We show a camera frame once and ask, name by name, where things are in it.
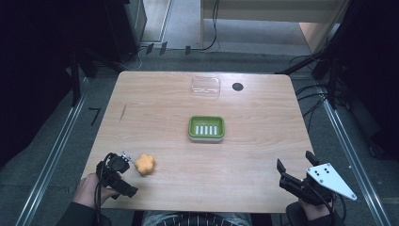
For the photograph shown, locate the person's left hand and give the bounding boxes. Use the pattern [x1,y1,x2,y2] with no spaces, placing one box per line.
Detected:
[72,172,120,210]

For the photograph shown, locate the orange flower-shaped soap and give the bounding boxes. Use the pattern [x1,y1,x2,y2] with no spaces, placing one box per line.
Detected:
[135,153,156,176]

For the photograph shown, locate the person's striped clothing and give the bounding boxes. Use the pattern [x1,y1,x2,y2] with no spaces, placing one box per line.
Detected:
[140,210,254,226]

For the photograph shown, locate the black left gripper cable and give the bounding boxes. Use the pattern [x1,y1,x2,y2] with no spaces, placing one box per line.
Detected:
[93,153,115,226]

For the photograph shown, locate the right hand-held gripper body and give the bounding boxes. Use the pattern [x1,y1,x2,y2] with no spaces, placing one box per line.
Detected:
[279,162,359,207]

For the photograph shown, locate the black hanging cable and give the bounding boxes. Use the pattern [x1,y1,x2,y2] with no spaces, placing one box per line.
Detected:
[187,0,221,53]

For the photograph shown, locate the light wooden furniture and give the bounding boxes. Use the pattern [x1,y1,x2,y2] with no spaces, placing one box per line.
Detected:
[199,0,350,54]

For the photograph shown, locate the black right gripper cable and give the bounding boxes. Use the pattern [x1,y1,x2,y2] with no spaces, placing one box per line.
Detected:
[309,186,347,224]

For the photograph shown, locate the metal floor rail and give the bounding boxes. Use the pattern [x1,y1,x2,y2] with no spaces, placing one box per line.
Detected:
[321,99,393,226]
[15,77,90,226]

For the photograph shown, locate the clear plastic container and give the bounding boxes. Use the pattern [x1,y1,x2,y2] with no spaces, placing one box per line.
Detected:
[190,75,222,98]

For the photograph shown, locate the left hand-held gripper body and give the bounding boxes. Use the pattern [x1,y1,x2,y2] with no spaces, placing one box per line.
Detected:
[95,152,139,200]

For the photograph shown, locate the black cabinet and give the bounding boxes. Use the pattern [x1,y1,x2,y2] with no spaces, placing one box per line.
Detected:
[102,0,149,63]

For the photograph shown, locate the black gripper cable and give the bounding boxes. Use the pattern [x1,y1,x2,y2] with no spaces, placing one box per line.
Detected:
[309,186,347,224]
[93,153,115,226]

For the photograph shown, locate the bundle of black floor cables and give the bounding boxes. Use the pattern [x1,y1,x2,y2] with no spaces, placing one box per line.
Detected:
[288,55,333,133]

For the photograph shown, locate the black stand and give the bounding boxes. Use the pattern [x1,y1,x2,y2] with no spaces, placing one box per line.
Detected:
[275,31,349,111]

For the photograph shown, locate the green soap dish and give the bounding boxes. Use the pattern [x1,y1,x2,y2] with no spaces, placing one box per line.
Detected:
[187,115,226,144]

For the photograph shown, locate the person's right hand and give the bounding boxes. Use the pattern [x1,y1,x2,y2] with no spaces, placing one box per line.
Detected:
[297,198,334,222]

